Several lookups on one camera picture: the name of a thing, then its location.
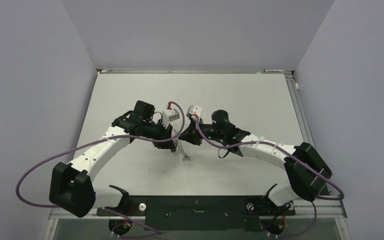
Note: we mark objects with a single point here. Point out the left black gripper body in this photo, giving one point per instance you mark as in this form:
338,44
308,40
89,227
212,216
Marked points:
152,130

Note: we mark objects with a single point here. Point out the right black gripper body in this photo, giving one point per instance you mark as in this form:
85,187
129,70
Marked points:
209,130

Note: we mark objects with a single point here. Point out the large silver metal keyring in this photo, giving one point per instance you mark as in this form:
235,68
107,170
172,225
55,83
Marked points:
179,146

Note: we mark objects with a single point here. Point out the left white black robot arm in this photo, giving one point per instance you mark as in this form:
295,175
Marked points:
72,184

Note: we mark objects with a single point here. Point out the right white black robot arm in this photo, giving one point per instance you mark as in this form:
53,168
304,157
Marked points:
270,152

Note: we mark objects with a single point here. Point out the red white marker pen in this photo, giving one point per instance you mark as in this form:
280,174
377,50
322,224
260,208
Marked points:
272,71

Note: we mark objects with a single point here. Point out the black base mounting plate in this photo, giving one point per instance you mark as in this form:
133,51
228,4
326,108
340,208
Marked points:
212,223

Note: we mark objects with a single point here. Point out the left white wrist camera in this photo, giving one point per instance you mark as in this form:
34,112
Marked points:
168,116

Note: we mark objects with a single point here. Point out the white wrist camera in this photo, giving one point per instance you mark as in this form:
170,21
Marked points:
168,116
194,112

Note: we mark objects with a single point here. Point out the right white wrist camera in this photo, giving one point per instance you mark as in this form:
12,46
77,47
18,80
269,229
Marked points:
194,112

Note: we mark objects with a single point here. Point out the back aluminium rail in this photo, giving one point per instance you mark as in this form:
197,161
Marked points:
220,71

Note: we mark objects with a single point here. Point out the right aluminium side rail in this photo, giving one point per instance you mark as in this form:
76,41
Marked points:
303,122

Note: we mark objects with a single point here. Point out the front aluminium frame rail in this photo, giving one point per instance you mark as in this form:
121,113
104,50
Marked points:
334,207

